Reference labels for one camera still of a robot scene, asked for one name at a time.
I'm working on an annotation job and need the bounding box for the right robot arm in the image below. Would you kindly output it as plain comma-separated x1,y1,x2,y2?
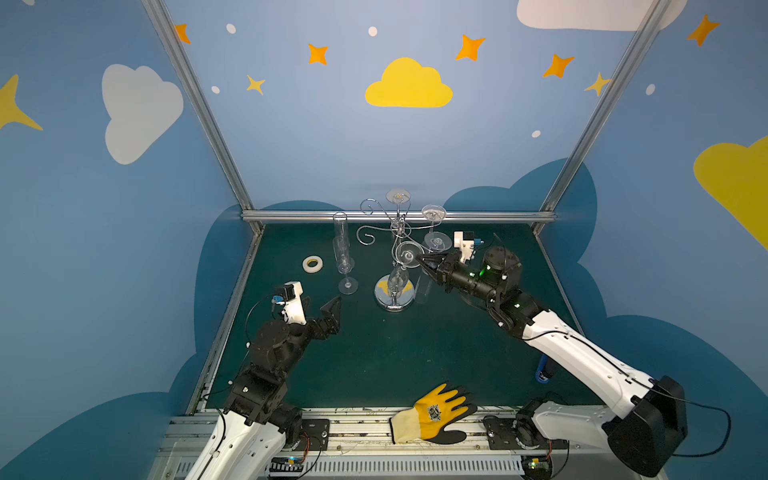
418,246,688,477

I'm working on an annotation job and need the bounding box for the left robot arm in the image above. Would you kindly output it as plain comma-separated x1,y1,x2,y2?
186,296,342,479

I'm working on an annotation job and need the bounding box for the chrome wine glass rack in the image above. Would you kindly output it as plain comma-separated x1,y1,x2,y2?
355,188,446,313

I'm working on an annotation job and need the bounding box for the white tape roll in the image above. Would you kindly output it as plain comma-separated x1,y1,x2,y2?
302,255,324,274

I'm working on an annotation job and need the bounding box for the left controller board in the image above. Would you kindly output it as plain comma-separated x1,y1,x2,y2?
266,457,310,479

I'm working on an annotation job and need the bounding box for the controller board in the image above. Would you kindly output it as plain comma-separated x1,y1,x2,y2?
266,457,310,479
521,456,553,480

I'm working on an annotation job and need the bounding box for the yellow black work glove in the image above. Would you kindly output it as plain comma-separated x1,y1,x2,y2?
389,382,477,445

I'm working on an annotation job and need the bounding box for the right controller board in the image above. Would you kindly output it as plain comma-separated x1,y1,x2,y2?
521,456,553,480

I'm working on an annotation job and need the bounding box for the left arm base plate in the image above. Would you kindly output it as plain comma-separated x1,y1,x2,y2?
286,419,331,451

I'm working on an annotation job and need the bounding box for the right aluminium frame post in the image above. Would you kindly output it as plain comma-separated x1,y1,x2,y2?
532,0,672,237

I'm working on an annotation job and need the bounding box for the aluminium frame post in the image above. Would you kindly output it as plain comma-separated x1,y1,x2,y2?
532,0,672,237
142,0,253,214

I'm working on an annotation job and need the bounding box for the aluminium rail base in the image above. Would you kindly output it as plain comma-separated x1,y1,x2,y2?
146,407,667,480

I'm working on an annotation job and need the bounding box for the horizontal aluminium frame bar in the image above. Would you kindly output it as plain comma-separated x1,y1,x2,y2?
241,210,556,224

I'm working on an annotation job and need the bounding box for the blue handled tool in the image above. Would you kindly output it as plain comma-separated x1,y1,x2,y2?
535,355,552,384

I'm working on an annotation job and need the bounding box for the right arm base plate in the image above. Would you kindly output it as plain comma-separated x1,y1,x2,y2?
482,415,568,450

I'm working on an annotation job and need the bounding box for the left aluminium frame post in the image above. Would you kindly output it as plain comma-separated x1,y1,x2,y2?
142,0,253,214

